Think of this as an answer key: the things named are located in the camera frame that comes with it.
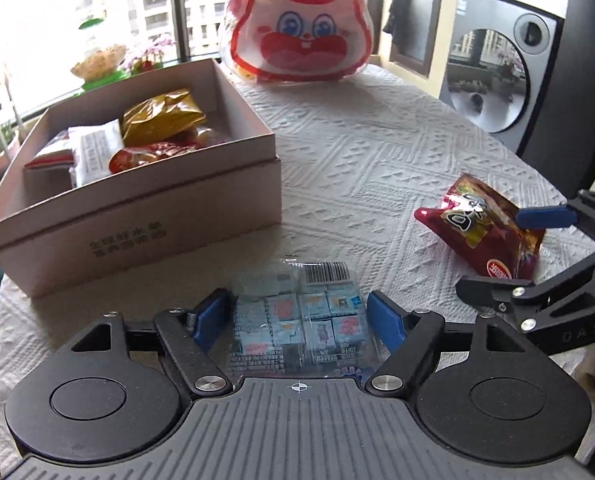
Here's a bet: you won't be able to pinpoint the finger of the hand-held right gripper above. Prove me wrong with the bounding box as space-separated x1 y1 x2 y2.
515 189 595 242
454 246 595 333

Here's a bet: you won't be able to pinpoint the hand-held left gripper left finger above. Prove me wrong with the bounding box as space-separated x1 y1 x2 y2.
70 287 234 396

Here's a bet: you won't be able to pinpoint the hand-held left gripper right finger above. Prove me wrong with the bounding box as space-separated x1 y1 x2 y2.
366 290 528 394

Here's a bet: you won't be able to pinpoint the shiny red snack bag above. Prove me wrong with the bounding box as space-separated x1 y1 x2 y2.
413 172 546 281

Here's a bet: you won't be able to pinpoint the blue candy cube packet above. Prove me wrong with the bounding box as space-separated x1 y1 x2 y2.
227 257 384 379

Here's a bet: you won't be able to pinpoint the pink cardboard box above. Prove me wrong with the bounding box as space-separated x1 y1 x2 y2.
0 57 283 299

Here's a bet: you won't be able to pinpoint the grey washing machine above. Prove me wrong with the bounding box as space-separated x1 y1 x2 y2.
437 0 568 157

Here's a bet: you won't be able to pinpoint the dark red snack packet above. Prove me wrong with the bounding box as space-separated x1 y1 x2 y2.
108 127 233 176

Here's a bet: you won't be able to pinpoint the yellow snack packet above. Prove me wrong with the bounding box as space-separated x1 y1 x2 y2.
121 89 208 147

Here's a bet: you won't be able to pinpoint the red and white snack packet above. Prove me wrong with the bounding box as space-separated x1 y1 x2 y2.
24 130 76 171

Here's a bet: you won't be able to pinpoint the dark framed glass door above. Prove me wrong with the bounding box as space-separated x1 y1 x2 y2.
377 0 466 79

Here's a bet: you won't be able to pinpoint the dark hanging cloth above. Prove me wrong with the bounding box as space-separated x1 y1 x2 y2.
386 0 404 36

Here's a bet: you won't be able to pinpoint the pink flowers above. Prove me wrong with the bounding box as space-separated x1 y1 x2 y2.
127 34 176 75

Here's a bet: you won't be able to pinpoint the potted plant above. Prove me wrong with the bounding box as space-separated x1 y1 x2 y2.
0 120 21 177

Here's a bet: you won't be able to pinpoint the green lidded snack jar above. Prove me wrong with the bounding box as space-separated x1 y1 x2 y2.
70 17 130 94

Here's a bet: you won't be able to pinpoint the red white rabbit bag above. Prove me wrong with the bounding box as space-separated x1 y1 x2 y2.
218 0 378 85

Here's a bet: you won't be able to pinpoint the black window frame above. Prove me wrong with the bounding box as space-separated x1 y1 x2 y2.
174 0 194 57

